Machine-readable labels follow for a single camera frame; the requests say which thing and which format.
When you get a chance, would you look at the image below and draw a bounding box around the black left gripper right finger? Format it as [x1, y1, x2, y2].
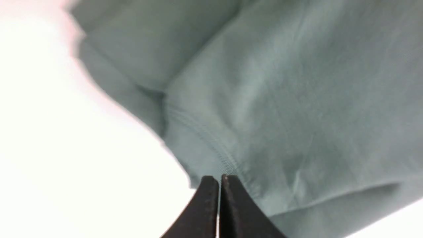
[219, 175, 286, 238]

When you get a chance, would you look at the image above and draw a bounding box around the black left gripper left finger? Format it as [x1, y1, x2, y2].
[162, 176, 219, 238]

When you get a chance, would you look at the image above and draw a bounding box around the green long-sleeved shirt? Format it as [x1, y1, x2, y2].
[70, 0, 423, 238]

